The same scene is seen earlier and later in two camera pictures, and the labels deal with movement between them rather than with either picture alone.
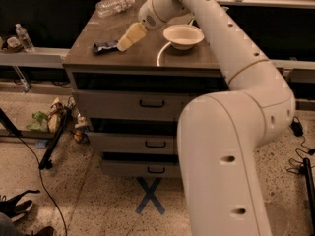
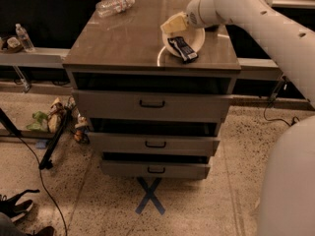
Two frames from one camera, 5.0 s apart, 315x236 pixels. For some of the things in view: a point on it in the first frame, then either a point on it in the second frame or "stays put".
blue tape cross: x=150 y=196 stays put
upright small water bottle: x=25 y=39 stays put
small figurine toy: x=82 y=130 stays put
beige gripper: x=148 y=16 to x=196 y=16
